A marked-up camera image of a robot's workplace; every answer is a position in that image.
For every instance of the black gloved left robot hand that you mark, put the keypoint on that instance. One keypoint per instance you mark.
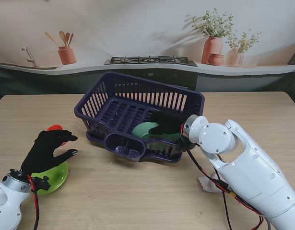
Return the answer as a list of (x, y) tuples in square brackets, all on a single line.
[(41, 155)]

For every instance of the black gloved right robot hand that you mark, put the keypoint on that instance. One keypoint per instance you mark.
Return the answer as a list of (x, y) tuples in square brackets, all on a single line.
[(170, 124)]

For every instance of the lime green bowl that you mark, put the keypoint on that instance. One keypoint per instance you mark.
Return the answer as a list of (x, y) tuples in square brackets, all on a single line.
[(57, 176)]

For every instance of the teal plate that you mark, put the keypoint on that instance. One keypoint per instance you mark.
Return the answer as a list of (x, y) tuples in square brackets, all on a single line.
[(142, 129)]

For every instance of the orange cup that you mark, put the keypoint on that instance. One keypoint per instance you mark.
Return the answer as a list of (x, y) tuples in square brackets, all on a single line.
[(55, 126)]

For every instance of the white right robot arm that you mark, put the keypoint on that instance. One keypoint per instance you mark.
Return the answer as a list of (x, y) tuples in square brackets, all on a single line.
[(245, 167)]

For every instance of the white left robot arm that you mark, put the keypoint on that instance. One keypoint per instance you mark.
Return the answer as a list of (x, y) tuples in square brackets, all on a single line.
[(8, 201)]

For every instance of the purple plastic dish rack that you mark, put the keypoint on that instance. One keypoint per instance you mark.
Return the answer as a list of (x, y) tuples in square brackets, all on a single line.
[(123, 112)]

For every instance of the grey wiping cloth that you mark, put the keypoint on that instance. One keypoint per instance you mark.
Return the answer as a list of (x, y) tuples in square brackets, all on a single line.
[(207, 184)]

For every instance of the printed kitchen scene backdrop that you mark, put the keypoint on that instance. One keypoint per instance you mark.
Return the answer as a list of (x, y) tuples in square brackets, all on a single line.
[(137, 24)]

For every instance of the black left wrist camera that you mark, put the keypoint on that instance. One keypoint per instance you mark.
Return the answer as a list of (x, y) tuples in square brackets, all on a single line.
[(41, 183)]

